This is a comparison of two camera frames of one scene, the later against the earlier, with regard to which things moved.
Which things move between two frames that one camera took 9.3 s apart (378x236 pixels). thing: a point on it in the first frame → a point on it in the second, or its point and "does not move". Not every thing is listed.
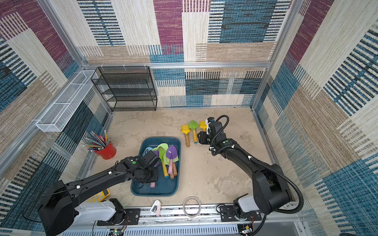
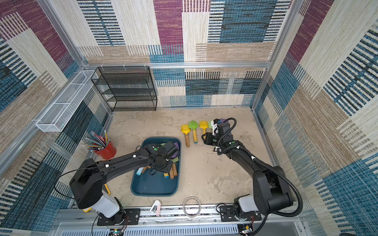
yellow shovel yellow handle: (203, 125) does not move
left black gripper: (155, 169) → (171, 162)
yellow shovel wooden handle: (185, 129) does not move
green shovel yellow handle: (194, 125) does not move
